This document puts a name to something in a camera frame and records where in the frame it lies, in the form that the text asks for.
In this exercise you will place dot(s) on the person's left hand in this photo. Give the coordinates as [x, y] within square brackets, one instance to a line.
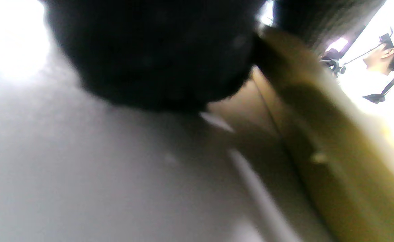
[156, 53]

